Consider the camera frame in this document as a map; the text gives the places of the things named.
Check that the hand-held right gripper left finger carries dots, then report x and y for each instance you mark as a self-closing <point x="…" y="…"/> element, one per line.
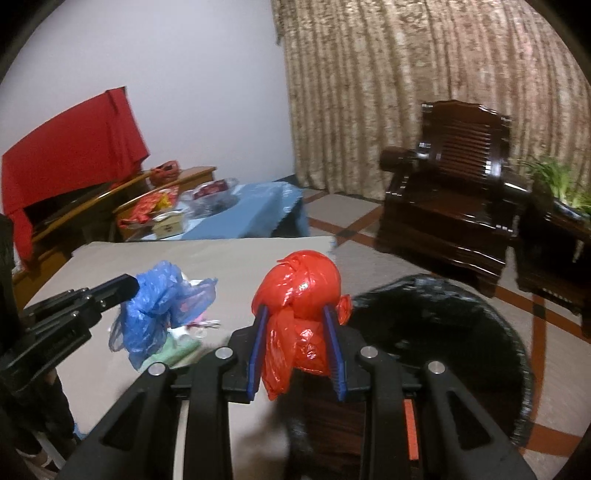
<point x="257" y="350"/>

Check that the beige cardboard box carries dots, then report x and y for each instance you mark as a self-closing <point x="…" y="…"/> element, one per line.
<point x="168" y="226"/>

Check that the red snack packets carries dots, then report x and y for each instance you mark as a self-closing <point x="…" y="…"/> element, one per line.
<point x="147" y="207"/>

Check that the red cloth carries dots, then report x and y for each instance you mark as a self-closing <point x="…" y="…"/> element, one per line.
<point x="69" y="147"/>

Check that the red woven basket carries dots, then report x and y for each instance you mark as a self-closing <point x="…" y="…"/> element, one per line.
<point x="166" y="173"/>

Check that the blue plastic bag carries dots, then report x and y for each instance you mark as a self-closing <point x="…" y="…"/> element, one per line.
<point x="152" y="300"/>

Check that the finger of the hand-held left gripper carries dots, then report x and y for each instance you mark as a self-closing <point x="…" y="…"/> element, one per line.
<point x="41" y="350"/>
<point x="115" y="288"/>

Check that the dark wooden side table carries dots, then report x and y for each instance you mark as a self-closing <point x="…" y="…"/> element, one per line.
<point x="549" y="258"/>

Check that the wooden television cabinet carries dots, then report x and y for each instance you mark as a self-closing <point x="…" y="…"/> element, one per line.
<point x="198" y="175"/>

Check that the green potted plant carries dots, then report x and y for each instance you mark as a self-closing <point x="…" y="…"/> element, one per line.
<point x="554" y="177"/>

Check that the black television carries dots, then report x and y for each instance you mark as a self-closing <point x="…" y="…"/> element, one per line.
<point x="64" y="207"/>

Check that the green rubber glove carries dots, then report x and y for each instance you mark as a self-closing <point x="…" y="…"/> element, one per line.
<point x="178" y="353"/>

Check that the blue tablecloth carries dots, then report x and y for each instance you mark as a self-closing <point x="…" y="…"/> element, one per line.
<point x="258" y="207"/>

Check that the dark wooden armchair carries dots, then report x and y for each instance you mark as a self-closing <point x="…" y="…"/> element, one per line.
<point x="461" y="203"/>

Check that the beige patterned curtain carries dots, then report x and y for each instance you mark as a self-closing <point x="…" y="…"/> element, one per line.
<point x="392" y="69"/>

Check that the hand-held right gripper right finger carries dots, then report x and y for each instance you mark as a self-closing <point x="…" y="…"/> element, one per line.
<point x="333" y="350"/>

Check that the red plastic bag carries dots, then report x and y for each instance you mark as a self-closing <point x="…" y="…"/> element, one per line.
<point x="300" y="286"/>

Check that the bin with black liner bag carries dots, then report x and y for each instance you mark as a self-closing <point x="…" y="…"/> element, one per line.
<point x="438" y="314"/>

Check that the glass bowl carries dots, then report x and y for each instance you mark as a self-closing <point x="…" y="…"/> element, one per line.
<point x="212" y="191"/>

